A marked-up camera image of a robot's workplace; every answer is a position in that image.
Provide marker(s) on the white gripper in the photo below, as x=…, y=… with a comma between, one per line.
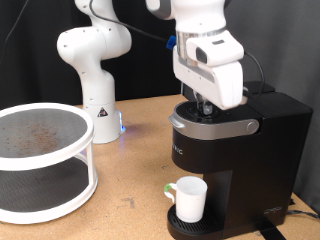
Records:
x=223, y=85

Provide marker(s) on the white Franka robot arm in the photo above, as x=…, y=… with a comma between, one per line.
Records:
x=96, y=83

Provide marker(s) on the black Keurig coffee machine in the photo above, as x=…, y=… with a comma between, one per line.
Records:
x=253, y=166

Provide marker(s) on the black curtain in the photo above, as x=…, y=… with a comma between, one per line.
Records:
x=146, y=66

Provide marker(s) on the white two-tier turntable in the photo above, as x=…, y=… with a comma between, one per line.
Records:
x=50, y=160

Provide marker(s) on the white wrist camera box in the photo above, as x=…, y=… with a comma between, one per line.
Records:
x=216, y=48

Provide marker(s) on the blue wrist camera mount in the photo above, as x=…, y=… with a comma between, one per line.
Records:
x=171, y=42

